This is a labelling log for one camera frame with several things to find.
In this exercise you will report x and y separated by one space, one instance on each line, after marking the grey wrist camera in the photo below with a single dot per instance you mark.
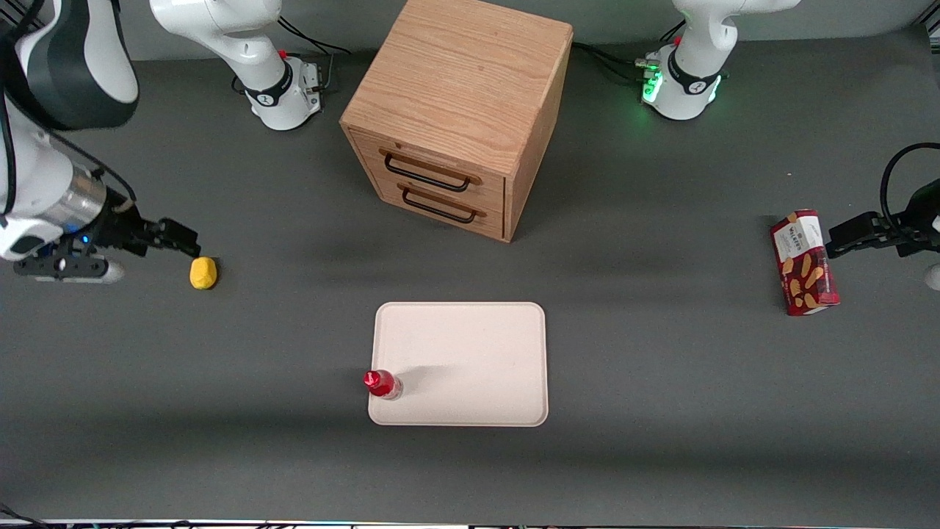
934 277
66 267

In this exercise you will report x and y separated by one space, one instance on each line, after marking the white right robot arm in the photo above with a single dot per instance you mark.
44 162

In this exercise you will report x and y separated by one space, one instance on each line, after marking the red cookie box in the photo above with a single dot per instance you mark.
804 264

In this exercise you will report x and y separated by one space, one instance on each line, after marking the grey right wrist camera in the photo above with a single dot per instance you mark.
66 267

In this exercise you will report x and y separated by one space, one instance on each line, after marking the yellow lemon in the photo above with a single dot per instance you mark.
203 273

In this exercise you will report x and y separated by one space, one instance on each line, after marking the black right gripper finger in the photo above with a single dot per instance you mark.
180 235
182 252

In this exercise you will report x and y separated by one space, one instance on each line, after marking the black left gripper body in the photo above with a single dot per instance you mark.
897 232

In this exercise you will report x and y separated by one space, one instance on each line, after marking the beige rectangular tray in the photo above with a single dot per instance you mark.
470 364

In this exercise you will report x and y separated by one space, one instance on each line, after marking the wooden drawer cabinet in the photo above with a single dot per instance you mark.
463 81

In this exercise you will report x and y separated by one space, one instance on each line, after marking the red coke bottle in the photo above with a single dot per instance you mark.
382 384

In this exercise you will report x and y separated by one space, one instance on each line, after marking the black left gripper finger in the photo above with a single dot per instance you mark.
870 244
863 228

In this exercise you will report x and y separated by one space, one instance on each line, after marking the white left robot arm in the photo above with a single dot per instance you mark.
698 44

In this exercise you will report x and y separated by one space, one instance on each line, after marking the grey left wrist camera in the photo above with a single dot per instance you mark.
934 277

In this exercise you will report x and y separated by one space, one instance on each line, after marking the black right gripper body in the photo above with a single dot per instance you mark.
123 229

